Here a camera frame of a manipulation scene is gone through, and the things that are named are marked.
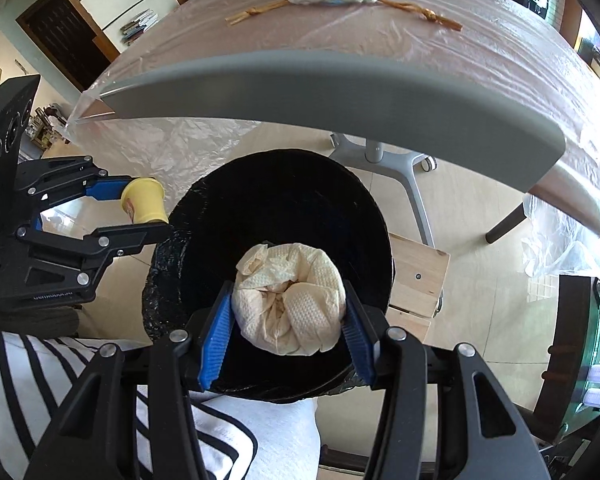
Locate black round trash bin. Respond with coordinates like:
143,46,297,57
141,149,395,403

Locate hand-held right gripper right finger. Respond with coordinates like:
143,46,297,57
341,280,552,480

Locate yellow paper cup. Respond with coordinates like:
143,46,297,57
120,176,170,226

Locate cream paper towel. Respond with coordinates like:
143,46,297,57
231,241,345,357

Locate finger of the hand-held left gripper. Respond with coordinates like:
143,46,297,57
15,155,136,226
14,221,175,262

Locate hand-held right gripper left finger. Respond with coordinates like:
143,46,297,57
22,280,237,480

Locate cluttered low shelf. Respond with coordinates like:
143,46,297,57
22,103,74,151

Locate dark wooden door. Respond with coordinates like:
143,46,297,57
16,0,122,94

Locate dark wooden chair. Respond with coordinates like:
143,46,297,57
532,272,600,442

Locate person's striped shirt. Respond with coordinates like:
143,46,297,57
0,327,324,480

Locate wooden table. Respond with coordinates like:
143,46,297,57
67,0,600,252

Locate brown twisted paper rope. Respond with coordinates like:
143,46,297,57
224,0,294,25
377,0,464,32

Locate clear plastic table cover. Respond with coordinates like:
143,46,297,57
66,0,600,277

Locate wooden stool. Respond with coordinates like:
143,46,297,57
386,232,452,342

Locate stack of books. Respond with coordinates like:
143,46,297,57
120,8,160,44

